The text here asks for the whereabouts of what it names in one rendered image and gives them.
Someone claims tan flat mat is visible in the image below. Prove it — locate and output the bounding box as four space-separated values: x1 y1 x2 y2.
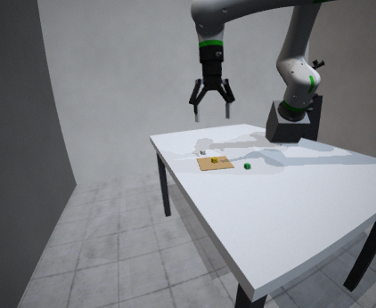
197 156 234 171

